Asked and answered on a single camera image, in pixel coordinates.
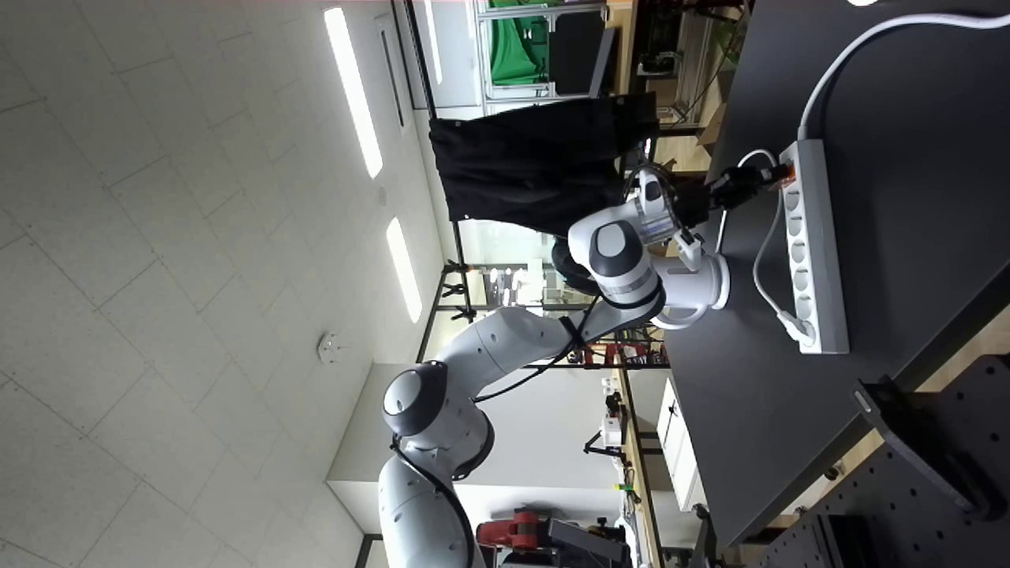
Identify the white appliance cable with plug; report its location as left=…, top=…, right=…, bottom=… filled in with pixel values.
left=714, top=146, right=817, bottom=345

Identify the red machine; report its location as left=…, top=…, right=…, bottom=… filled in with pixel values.
left=472, top=504, right=551, bottom=561

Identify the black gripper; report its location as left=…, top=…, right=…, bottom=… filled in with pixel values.
left=673, top=155, right=789, bottom=231

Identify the long ceiling light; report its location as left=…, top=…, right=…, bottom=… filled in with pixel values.
left=381, top=215, right=425, bottom=324
left=321, top=2, right=389, bottom=182

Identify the thick white power strip cord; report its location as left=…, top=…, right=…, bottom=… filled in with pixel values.
left=795, top=7, right=1010, bottom=146

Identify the white drawer cabinet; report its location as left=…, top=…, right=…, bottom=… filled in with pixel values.
left=654, top=378, right=710, bottom=514

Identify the black perforated breadboard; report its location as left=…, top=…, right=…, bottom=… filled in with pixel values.
left=754, top=352, right=1010, bottom=568

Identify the round ceiling smoke detector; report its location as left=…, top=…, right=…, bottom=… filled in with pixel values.
left=312, top=327, right=348, bottom=366

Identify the white cup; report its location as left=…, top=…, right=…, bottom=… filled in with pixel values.
left=654, top=251, right=734, bottom=335

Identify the white power strip orange button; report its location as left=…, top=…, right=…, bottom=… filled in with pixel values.
left=776, top=138, right=852, bottom=355

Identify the black hanging cloth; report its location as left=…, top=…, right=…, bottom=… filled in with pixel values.
left=425, top=95, right=660, bottom=238

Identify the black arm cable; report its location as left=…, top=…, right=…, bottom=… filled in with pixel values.
left=469, top=295, right=605, bottom=406

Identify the white metal frame booth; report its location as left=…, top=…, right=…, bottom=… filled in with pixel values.
left=409, top=0, right=618, bottom=123

